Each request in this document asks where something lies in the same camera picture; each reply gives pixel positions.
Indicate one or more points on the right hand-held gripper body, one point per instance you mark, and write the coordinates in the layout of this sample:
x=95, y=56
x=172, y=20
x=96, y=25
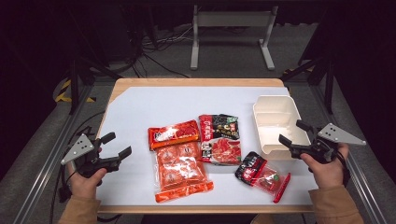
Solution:
x=337, y=134

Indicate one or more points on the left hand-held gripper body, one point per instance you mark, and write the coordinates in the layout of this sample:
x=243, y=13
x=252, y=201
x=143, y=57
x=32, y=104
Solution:
x=81, y=148

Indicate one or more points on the white plastic box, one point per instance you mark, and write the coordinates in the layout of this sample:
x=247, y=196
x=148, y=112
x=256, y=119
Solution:
x=274, y=118

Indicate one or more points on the large orange clear seasoning packet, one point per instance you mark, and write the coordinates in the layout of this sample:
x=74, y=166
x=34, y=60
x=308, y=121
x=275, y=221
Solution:
x=179, y=168

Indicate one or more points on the black and red food packet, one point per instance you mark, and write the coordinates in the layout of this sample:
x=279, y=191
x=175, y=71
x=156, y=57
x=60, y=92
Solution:
x=221, y=140

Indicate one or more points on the person's left hand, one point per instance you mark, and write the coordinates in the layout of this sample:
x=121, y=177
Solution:
x=84, y=186

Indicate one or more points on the person's right hand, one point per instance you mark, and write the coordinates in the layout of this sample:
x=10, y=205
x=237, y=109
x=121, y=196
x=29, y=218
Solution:
x=328, y=174

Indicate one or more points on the small red black clear packet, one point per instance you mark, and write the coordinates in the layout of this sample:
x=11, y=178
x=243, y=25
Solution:
x=260, y=174

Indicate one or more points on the yellow black hazard tape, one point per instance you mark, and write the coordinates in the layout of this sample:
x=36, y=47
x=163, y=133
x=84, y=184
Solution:
x=63, y=93

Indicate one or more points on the white table mat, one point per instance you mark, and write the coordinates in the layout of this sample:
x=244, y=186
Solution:
x=174, y=102

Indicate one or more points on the aluminium floor rail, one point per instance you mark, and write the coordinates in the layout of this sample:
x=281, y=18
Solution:
x=53, y=155
x=364, y=180

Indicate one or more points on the grey metal stand frame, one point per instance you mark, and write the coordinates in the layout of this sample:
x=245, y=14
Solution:
x=232, y=18

